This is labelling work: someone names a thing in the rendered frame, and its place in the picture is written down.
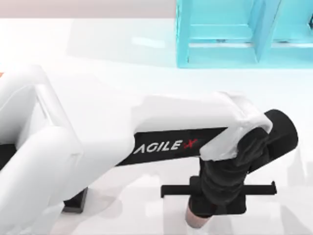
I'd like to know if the dark grey block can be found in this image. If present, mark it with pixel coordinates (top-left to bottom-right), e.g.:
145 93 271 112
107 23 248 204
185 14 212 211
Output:
63 187 88 213

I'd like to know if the pale pink cup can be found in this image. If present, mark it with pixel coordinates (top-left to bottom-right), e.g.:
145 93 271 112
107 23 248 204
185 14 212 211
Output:
185 202 211 228

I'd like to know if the light blue rack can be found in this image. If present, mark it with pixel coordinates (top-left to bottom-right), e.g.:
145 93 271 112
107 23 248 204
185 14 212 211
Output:
175 0 313 70

